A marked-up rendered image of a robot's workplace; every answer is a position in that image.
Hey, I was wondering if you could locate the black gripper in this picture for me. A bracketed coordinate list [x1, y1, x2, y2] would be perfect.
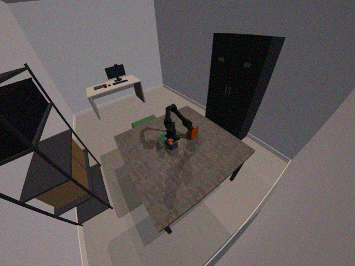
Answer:
[171, 129, 180, 141]

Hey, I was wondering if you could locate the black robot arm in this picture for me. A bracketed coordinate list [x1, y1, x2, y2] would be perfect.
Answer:
[164, 104, 194, 139]

